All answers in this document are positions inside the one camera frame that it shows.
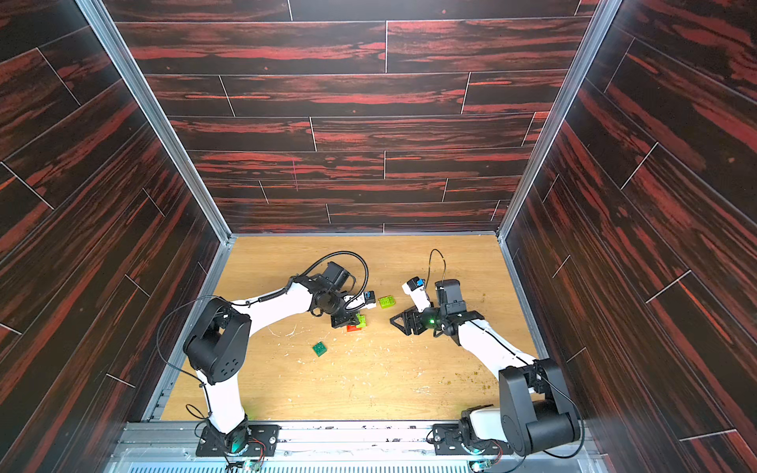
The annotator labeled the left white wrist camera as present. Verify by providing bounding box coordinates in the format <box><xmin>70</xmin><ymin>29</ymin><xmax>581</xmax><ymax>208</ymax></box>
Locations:
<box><xmin>346</xmin><ymin>291</ymin><xmax>377</xmax><ymax>311</ymax></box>

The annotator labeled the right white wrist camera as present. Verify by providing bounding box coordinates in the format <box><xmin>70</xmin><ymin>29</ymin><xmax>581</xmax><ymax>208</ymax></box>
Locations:
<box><xmin>401</xmin><ymin>277</ymin><xmax>432</xmax><ymax>313</ymax></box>

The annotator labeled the dark green lego brick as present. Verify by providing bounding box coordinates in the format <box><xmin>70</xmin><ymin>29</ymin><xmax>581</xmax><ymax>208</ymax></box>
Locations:
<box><xmin>313</xmin><ymin>342</ymin><xmax>327</xmax><ymax>357</ymax></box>

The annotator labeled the aluminium front rail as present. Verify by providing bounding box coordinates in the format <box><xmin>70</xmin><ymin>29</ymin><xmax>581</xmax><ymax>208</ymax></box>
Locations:
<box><xmin>105</xmin><ymin>421</ymin><xmax>611</xmax><ymax>472</ymax></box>

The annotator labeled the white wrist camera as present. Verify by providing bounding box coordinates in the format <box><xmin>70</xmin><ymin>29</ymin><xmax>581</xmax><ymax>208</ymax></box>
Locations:
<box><xmin>346</xmin><ymin>291</ymin><xmax>377</xmax><ymax>311</ymax></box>
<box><xmin>401</xmin><ymin>277</ymin><xmax>432</xmax><ymax>313</ymax></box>

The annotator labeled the left black cable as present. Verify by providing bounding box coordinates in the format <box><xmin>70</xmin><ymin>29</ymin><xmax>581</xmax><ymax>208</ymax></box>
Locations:
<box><xmin>286</xmin><ymin>250</ymin><xmax>371</xmax><ymax>315</ymax></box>

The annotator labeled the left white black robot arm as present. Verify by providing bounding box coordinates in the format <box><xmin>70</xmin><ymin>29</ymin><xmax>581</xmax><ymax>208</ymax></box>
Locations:
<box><xmin>183</xmin><ymin>261</ymin><xmax>368</xmax><ymax>455</ymax></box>

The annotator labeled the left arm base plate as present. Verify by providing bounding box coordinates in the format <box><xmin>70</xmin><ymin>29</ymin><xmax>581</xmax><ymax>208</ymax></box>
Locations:
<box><xmin>195</xmin><ymin>423</ymin><xmax>281</xmax><ymax>458</ymax></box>

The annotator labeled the black cable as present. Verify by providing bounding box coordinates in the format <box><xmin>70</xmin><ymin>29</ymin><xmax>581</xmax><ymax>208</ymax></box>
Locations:
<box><xmin>286</xmin><ymin>250</ymin><xmax>371</xmax><ymax>315</ymax></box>
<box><xmin>427</xmin><ymin>247</ymin><xmax>447</xmax><ymax>285</ymax></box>

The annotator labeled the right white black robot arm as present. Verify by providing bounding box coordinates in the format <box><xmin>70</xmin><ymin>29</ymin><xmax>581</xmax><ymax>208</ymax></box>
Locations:
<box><xmin>390</xmin><ymin>277</ymin><xmax>585</xmax><ymax>457</ymax></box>

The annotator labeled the right black cable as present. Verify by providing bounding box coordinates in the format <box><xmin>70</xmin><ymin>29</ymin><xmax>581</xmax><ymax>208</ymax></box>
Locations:
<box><xmin>427</xmin><ymin>247</ymin><xmax>447</xmax><ymax>285</ymax></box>

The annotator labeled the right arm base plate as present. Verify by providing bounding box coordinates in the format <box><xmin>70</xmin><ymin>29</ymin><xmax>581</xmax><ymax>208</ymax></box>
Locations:
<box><xmin>426</xmin><ymin>423</ymin><xmax>513</xmax><ymax>456</ymax></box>

